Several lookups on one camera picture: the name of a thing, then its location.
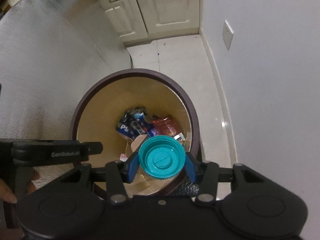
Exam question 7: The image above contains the blue snack wrapper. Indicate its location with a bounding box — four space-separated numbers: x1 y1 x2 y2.
116 106 157 141

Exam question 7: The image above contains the teal plastic lid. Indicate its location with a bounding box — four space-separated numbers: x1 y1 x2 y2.
138 135 185 180

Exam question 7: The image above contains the white wall switch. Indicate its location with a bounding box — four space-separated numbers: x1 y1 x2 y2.
222 20 234 51

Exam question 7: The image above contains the cream lower cabinet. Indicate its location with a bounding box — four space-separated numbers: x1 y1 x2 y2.
98 0 202 46

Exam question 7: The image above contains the round brown trash bin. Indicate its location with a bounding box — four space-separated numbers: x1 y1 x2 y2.
69 68 201 197

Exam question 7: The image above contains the person's left hand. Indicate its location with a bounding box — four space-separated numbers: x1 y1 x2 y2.
0 168 41 204

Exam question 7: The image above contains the red snack wrapper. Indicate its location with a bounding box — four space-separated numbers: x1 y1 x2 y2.
153 115 182 137

